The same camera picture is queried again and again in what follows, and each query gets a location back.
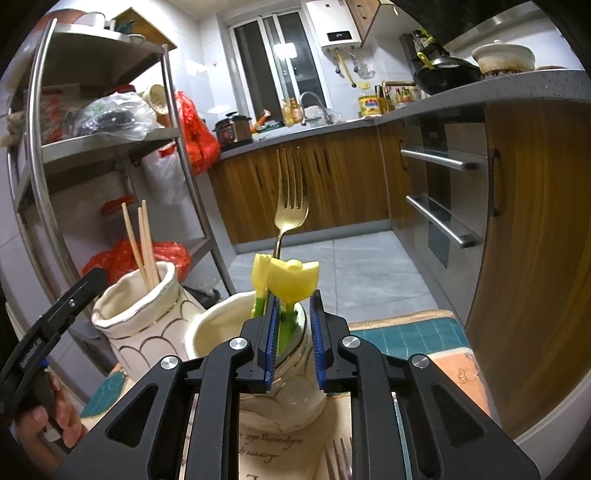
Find clear plastic bag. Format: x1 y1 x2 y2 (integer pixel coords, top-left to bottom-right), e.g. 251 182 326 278
73 91 160 142

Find printed tablecloth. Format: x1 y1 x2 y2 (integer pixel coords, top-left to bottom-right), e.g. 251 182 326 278
83 308 491 480

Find dark red rice cooker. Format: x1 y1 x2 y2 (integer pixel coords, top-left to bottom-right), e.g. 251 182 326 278
214 112 254 151

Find grey kitchen countertop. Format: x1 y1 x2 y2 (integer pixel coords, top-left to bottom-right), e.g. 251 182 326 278
219 68 588 160

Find white floral ceramic cutlery holder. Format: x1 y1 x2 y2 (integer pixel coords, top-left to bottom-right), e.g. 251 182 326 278
91 261 329 423

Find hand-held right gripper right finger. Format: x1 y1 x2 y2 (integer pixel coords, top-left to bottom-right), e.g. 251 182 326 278
309 293 541 480

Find row of condiment bottles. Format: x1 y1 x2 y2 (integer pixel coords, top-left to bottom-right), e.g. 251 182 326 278
380 82 422 112

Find steel shelf rack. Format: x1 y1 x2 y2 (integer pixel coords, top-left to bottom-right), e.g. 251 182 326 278
0 17 234 370

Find white ceramic pot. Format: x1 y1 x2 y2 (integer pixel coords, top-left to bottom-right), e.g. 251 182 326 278
471 40 537 76

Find built-in steel oven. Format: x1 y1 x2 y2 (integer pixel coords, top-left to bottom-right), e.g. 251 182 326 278
399 117 491 269

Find black wok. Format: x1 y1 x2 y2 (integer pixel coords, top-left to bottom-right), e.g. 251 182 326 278
413 52 482 96

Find red-lidded container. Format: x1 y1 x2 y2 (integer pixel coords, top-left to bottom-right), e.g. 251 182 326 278
100 196 139 246

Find steel faucet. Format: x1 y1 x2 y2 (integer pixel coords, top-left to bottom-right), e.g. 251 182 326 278
298 91 334 126

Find window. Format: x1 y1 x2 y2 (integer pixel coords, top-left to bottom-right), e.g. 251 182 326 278
229 11 327 123

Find large red plastic bag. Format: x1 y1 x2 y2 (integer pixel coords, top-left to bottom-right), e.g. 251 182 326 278
82 239 193 288

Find wooden chopstick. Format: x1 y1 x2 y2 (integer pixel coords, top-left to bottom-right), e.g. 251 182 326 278
141 200 161 281
137 207 156 283
121 202 149 286

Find wooden wall cabinet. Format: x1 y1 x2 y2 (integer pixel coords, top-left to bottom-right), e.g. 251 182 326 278
345 0 394 48

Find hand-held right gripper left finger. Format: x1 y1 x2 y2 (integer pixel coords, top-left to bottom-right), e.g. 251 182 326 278
54 305 282 480

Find black spice rack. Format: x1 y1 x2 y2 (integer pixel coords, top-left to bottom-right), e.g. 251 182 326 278
399 29 445 62

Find wooden base cabinets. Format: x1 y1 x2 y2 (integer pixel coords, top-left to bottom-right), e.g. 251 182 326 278
208 99 591 439

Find white plastic bag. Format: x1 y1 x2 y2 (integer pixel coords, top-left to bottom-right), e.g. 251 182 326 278
142 147 188 206

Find person's left hand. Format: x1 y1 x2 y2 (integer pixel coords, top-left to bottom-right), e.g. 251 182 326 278
11 374 89 459

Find cooking oil bottle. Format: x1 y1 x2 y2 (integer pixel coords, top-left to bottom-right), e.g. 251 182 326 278
282 97 304 127

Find cream plastic colander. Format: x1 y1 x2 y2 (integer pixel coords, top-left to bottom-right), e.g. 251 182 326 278
140 83 167 128

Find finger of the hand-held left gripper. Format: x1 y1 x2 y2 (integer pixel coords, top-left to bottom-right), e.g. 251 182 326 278
0 267 110 416

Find white water heater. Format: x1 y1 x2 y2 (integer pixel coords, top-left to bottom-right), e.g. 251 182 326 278
305 0 363 51

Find hanging red plastic bag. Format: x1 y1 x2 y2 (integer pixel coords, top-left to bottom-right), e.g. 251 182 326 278
174 90 222 176

